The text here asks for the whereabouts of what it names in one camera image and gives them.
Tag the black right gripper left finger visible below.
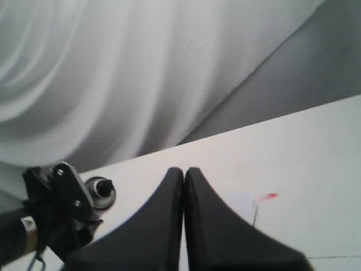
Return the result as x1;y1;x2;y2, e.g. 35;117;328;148
65;167;184;271

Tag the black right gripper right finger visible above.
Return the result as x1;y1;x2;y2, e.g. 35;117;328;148
183;167;310;270

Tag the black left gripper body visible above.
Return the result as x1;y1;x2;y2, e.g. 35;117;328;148
36;213;103;262

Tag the white spray paint can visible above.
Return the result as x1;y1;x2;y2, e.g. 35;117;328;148
85;176;116;212

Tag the white paper stack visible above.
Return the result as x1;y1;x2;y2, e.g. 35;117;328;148
226;193;258;226

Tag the grey backdrop cloth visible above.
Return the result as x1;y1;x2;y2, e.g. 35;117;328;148
0;0;361;173

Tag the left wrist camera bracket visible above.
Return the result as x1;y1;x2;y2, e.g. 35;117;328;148
23;161;94;224

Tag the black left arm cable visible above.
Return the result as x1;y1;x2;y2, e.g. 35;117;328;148
27;248;47;271

